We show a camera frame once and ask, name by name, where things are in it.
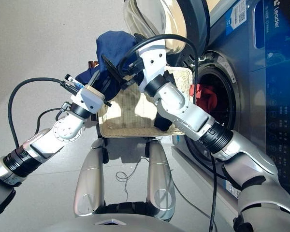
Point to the navy blue garment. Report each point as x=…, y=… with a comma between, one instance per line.
x=113, y=43

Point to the black garment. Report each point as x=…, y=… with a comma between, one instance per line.
x=162, y=123

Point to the orange garment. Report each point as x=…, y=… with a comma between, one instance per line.
x=207, y=96

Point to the pale woven laundry basket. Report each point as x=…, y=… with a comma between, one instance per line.
x=125, y=116

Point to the round washing machine door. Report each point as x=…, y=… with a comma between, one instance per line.
x=198, y=24

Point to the grey washing machine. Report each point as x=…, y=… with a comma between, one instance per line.
x=256, y=96

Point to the grey drum rim sticker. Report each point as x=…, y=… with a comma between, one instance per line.
x=228, y=70

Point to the blue sticker with barcode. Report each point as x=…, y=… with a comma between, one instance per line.
x=236, y=14

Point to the silver robot leg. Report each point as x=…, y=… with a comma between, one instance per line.
x=89, y=181
x=160, y=181

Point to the black robot waist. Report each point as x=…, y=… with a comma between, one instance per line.
x=125, y=207

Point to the silver robot torso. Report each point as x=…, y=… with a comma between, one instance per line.
x=123, y=224

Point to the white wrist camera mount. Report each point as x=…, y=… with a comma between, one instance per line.
x=154, y=62
x=89, y=99

